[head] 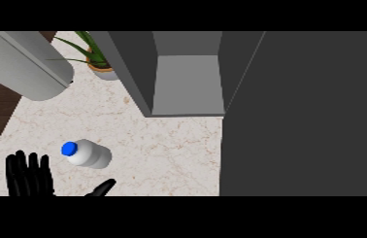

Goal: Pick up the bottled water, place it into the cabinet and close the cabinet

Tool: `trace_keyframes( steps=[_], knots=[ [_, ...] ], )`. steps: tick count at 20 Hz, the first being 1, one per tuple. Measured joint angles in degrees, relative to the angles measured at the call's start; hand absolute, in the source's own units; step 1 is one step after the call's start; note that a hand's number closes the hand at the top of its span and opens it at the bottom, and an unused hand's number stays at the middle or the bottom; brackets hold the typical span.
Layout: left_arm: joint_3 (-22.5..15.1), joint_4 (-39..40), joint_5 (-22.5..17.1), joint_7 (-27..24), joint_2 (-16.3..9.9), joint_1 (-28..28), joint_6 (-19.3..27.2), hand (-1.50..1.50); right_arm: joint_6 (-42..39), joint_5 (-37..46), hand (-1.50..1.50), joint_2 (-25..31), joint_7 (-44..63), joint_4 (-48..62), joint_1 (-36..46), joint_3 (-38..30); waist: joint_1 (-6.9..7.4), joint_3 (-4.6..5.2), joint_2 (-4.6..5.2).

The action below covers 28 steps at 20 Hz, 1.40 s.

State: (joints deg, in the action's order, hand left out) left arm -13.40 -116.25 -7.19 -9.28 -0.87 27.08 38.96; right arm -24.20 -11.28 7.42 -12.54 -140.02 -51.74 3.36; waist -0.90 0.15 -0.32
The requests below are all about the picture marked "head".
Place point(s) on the white bottle with blue cap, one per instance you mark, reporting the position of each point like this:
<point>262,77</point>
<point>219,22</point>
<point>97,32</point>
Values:
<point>89,155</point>

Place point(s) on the grey open cabinet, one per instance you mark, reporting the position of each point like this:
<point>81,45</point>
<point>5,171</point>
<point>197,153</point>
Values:
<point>188,83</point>

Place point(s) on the green plant in orange pot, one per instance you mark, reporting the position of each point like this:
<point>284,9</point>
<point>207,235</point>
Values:
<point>100,64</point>

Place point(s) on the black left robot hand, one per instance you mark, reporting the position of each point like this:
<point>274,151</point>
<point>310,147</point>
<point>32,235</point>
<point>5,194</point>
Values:
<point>29,180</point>

